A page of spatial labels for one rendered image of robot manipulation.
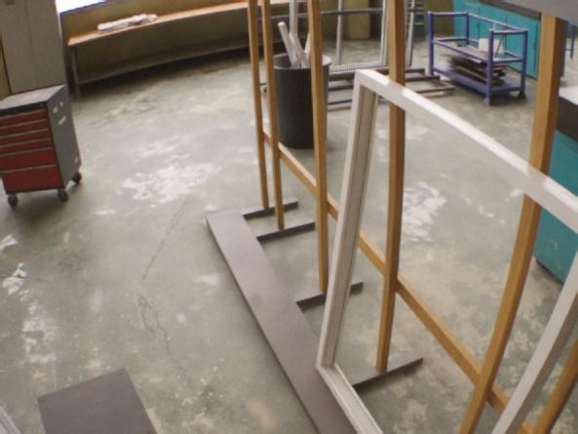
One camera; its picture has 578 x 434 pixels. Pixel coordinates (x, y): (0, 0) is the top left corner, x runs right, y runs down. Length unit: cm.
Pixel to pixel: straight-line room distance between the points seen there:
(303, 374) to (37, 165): 294
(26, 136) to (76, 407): 318
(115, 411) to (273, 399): 119
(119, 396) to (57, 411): 22
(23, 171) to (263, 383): 292
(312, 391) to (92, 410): 127
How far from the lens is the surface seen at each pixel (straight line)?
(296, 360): 267
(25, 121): 444
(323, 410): 245
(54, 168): 448
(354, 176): 202
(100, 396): 161
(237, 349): 283
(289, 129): 471
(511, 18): 803
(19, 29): 796
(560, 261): 330
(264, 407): 255
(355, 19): 905
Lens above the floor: 200
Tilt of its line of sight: 33 degrees down
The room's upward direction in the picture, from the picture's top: 3 degrees counter-clockwise
